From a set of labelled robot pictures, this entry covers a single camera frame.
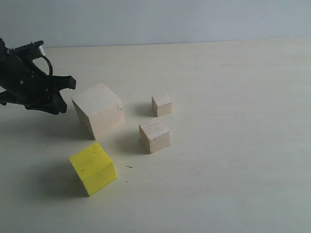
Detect medium wooden cube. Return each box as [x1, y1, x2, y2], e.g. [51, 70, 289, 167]
[138, 118, 170, 154]

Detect yellow cube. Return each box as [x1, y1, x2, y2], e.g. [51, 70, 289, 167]
[69, 142, 117, 196]

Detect large wooden cube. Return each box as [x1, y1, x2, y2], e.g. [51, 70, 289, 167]
[71, 83, 124, 140]

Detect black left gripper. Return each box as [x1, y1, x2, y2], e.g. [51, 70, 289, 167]
[0, 40, 76, 115]

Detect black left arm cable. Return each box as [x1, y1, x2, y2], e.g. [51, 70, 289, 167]
[34, 55, 53, 78]

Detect small wooden cube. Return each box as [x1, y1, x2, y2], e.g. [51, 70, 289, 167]
[152, 93, 173, 117]

